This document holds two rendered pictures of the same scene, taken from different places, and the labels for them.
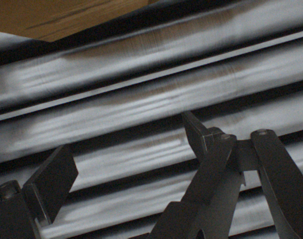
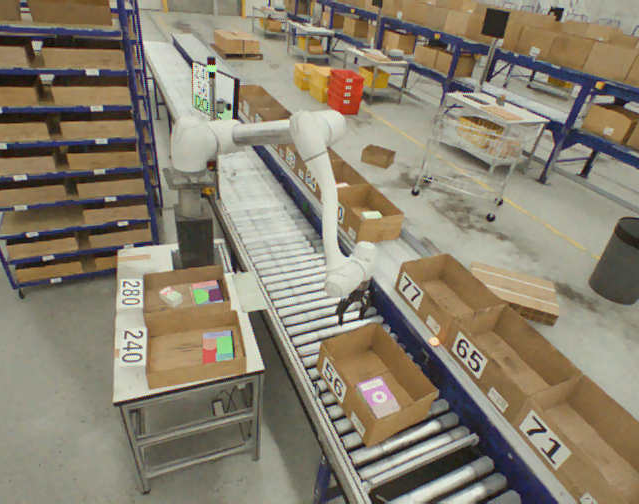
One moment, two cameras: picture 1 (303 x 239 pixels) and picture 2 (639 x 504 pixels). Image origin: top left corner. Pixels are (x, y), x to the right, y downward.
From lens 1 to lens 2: 1.73 m
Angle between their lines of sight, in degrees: 42
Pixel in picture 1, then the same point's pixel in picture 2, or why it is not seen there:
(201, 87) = not seen: hidden behind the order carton
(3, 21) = (372, 330)
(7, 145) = not seen: hidden behind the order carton
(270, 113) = (312, 337)
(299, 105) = (304, 339)
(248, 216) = (310, 315)
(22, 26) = (371, 334)
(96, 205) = (351, 317)
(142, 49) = not seen: hidden behind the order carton
